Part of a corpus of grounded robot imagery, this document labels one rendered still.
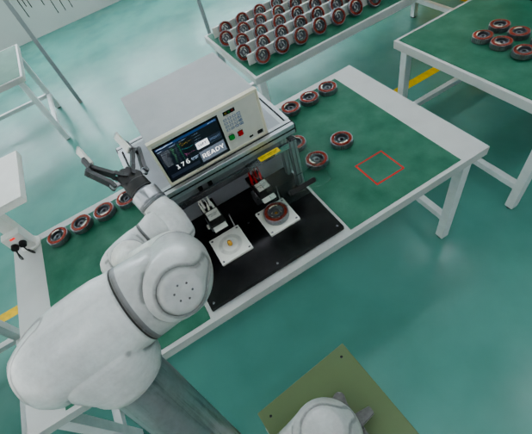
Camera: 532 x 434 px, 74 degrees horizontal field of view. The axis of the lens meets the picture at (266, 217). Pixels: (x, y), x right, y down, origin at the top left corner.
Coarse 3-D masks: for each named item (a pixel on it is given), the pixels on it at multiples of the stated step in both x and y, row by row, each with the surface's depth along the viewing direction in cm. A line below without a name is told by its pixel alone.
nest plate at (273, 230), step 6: (288, 210) 159; (258, 216) 160; (294, 216) 156; (264, 222) 158; (288, 222) 155; (294, 222) 155; (270, 228) 155; (276, 228) 154; (282, 228) 154; (270, 234) 153
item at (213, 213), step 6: (210, 198) 158; (210, 210) 150; (216, 210) 149; (210, 216) 148; (216, 216) 147; (222, 216) 148; (210, 222) 146; (216, 222) 148; (222, 222) 150; (216, 228) 149; (222, 228) 149
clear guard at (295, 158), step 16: (288, 144) 143; (256, 160) 141; (272, 160) 139; (288, 160) 137; (304, 160) 135; (320, 160) 133; (256, 176) 136; (272, 176) 134; (288, 176) 132; (304, 176) 132; (320, 176) 133; (272, 192) 130; (304, 192) 132
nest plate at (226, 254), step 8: (224, 232) 159; (232, 232) 158; (240, 232) 157; (216, 240) 157; (224, 240) 156; (232, 240) 155; (240, 240) 154; (248, 240) 154; (216, 248) 155; (224, 248) 154; (232, 248) 153; (240, 248) 152; (248, 248) 151; (224, 256) 151; (232, 256) 151; (240, 256) 151; (224, 264) 149
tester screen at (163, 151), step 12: (192, 132) 125; (204, 132) 127; (216, 132) 130; (168, 144) 123; (180, 144) 125; (192, 144) 128; (168, 156) 126; (180, 156) 128; (192, 156) 131; (216, 156) 137; (168, 168) 129; (192, 168) 135
